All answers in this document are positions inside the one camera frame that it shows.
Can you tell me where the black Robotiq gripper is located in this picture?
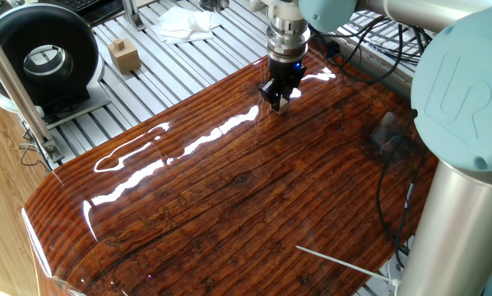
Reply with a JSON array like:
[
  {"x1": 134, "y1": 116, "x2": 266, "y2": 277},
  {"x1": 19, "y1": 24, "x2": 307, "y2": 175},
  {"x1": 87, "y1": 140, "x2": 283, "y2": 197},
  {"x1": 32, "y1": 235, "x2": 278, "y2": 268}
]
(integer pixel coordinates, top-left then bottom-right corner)
[{"x1": 258, "y1": 55, "x2": 308, "y2": 113}]

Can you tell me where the large wooden block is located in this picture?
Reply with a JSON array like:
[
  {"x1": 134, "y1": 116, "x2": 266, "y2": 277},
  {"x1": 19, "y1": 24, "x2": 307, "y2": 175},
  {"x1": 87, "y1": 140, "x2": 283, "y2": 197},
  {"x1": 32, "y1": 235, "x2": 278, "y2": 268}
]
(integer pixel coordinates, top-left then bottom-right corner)
[{"x1": 108, "y1": 39, "x2": 142, "y2": 76}]

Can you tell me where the glossy wood grain table cover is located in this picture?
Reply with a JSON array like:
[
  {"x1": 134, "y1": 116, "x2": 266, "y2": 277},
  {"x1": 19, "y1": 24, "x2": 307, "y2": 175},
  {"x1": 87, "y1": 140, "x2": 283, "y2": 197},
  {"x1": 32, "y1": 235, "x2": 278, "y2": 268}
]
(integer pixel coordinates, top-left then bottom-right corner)
[{"x1": 21, "y1": 35, "x2": 440, "y2": 296}]

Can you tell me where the white cloth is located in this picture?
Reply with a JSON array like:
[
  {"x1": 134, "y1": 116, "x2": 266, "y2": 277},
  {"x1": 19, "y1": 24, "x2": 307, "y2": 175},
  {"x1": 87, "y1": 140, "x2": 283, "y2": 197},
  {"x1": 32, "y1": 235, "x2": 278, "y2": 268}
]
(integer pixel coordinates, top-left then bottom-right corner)
[{"x1": 150, "y1": 5, "x2": 223, "y2": 45}]

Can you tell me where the white zip tie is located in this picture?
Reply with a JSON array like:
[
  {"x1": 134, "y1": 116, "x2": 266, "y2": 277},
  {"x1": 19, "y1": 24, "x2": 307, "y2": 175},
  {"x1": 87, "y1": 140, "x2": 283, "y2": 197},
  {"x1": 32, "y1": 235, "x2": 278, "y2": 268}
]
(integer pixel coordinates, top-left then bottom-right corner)
[{"x1": 295, "y1": 245, "x2": 400, "y2": 285}]

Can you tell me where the black keyboard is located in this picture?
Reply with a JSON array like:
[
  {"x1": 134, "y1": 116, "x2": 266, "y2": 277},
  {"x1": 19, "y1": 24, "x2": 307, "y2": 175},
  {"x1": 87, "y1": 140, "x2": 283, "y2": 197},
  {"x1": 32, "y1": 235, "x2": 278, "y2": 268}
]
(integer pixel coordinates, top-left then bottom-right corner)
[{"x1": 55, "y1": 0, "x2": 124, "y2": 26}]

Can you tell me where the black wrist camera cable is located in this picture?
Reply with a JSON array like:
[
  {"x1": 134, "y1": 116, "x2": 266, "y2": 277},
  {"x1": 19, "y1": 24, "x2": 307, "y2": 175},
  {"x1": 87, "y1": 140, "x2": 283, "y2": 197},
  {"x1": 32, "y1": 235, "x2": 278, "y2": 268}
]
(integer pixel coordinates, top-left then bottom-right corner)
[{"x1": 310, "y1": 15, "x2": 433, "y2": 86}]

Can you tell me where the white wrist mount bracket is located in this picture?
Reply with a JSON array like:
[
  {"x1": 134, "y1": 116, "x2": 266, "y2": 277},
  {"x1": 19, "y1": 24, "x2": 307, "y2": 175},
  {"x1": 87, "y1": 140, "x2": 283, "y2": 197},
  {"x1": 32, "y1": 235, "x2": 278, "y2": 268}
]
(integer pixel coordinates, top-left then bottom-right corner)
[{"x1": 248, "y1": 0, "x2": 305, "y2": 22}]

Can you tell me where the black base cable bundle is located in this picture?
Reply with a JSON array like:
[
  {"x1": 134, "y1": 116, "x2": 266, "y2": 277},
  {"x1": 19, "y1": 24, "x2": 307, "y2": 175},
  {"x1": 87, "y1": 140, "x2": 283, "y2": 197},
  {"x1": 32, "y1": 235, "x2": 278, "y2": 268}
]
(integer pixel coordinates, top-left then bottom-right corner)
[{"x1": 375, "y1": 109, "x2": 420, "y2": 258}]

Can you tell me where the cable with silver plug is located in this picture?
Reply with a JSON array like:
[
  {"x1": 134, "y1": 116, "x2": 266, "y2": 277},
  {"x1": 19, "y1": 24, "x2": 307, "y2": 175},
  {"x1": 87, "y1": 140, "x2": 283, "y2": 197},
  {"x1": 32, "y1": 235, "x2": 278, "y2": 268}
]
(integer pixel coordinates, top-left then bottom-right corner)
[{"x1": 396, "y1": 180, "x2": 415, "y2": 268}]

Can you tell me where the aluminium frame post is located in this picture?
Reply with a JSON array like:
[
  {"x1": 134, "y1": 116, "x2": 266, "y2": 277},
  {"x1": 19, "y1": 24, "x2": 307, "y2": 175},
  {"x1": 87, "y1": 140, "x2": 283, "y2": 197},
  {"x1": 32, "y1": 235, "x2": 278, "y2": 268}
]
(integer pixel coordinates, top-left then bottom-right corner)
[
  {"x1": 0, "y1": 16, "x2": 53, "y2": 143},
  {"x1": 120, "y1": 0, "x2": 147, "y2": 32}
]

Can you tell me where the white device base plate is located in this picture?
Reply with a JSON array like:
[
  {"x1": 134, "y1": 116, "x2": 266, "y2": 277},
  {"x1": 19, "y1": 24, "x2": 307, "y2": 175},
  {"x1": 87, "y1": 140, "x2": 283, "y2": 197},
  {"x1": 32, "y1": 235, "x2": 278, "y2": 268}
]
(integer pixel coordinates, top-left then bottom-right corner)
[{"x1": 0, "y1": 53, "x2": 112, "y2": 131}]

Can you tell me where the silver frame corner bracket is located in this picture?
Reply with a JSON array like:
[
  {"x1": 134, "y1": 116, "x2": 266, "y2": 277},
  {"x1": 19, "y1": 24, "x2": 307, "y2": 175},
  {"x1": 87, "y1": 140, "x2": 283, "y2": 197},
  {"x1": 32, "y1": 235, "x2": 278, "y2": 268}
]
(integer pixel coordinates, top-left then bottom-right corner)
[{"x1": 42, "y1": 137, "x2": 65, "y2": 164}]

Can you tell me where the black ring shaped device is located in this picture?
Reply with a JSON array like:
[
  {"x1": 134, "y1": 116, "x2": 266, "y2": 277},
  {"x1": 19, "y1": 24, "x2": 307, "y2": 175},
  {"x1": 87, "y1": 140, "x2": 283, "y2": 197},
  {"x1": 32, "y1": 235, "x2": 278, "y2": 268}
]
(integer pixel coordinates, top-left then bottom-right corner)
[{"x1": 0, "y1": 2, "x2": 106, "y2": 118}]

